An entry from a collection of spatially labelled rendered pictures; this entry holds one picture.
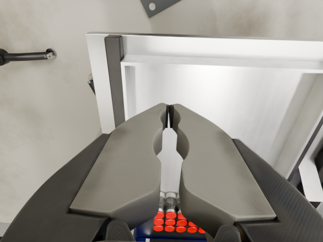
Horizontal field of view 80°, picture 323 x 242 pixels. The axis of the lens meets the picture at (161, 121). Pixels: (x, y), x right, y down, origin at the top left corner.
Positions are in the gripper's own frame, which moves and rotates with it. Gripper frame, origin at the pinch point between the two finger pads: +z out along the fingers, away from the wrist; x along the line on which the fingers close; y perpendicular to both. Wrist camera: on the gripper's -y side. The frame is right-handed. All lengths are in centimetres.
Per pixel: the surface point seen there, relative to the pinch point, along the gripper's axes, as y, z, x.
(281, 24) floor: 4, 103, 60
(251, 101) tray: 6.4, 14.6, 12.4
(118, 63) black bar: 1.0, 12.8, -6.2
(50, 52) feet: 22, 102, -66
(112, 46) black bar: -0.9, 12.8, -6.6
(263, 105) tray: 7.0, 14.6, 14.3
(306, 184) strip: 19.5, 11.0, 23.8
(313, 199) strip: 20.8, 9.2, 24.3
